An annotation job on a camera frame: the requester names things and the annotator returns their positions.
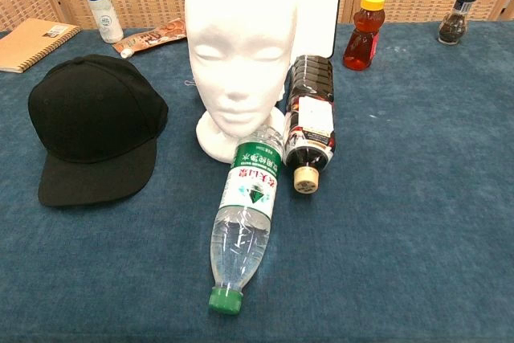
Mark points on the small white board black frame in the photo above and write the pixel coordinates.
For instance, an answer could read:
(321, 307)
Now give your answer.
(321, 5)

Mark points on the brown spiral notebook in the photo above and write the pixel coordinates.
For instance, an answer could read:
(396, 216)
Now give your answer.
(32, 43)

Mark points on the white foam mannequin head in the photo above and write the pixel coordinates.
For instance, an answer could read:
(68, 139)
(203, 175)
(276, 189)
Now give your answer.
(237, 62)

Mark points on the small paper clip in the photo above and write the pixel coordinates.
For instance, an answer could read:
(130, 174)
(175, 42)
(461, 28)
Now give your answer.
(188, 83)

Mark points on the blue table cloth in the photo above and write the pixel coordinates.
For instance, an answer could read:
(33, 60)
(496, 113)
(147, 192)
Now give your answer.
(401, 198)

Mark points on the honey bottle yellow cap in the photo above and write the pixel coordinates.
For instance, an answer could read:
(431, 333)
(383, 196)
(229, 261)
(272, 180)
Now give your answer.
(359, 46)

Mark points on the clear water bottle green cap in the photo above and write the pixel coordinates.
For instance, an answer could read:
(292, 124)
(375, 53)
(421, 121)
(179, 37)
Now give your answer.
(245, 214)

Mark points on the white bottle blue cap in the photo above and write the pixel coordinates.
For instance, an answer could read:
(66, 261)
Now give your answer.
(102, 9)

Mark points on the orange sauce pouch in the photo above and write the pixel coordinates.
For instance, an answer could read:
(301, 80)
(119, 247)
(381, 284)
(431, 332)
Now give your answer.
(156, 35)

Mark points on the dark drink bottle beige cap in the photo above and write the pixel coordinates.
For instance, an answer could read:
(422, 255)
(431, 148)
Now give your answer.
(309, 118)

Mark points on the black baseball cap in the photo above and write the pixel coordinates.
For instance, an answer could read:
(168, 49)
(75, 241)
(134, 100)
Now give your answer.
(96, 118)

